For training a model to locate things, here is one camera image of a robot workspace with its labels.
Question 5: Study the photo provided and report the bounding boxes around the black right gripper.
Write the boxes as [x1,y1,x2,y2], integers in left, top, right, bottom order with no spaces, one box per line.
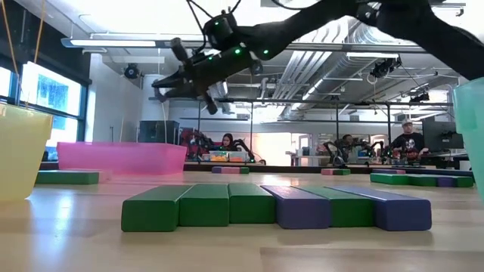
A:
[151,36,255,116]

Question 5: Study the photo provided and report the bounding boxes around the teal plastic bin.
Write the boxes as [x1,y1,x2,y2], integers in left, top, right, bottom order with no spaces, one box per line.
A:
[452,77,484,205]

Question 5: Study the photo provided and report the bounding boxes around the white cylindrical column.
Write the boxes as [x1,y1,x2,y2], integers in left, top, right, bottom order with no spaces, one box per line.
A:
[141,73,172,122]

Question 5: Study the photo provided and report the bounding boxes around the black equipment box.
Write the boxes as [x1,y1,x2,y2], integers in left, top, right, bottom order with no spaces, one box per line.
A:
[138,119,181,145]

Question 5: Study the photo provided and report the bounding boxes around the black round ceiling speaker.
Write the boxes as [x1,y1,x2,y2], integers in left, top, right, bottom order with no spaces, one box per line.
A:
[249,59,265,76]
[123,63,141,80]

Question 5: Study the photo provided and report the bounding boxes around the red and black machine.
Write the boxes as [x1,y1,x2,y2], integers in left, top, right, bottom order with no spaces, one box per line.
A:
[180,127,217,160]

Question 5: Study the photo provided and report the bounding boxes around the person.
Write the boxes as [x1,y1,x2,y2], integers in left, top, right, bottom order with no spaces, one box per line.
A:
[220,132,238,152]
[390,118,431,160]
[339,133,359,156]

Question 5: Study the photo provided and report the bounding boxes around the long ceiling light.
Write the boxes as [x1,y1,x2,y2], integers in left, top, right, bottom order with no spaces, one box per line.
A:
[60,36,428,54]

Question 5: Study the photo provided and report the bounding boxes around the clear container yellow contents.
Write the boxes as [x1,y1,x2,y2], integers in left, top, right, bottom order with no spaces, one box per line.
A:
[209,150,231,163]

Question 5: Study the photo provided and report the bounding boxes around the clear container orange contents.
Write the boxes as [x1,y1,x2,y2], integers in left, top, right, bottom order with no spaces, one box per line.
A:
[228,150,250,163]

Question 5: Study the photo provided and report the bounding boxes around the pink plastic bin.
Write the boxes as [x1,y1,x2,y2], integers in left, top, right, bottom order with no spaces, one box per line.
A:
[56,141,188,176]

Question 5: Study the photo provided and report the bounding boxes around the silver ventilation ducts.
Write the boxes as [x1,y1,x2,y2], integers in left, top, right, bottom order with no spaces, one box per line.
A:
[270,17,428,101]

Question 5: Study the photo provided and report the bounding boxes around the yellow plastic bin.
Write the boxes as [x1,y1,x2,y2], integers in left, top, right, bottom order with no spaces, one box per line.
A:
[0,102,54,203]

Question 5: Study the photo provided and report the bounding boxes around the short ceiling light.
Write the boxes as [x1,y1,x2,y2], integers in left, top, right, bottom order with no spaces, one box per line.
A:
[345,51,401,60]

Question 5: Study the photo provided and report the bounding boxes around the black computer monitor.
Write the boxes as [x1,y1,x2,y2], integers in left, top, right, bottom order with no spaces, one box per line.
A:
[421,119,465,153]

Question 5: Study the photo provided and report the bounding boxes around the black metal scaffold frame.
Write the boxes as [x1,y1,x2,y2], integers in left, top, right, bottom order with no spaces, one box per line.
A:
[149,96,455,159]

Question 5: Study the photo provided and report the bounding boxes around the black ceiling camera rig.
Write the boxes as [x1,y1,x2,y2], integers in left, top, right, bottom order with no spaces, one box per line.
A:
[369,56,402,79]
[409,91,431,104]

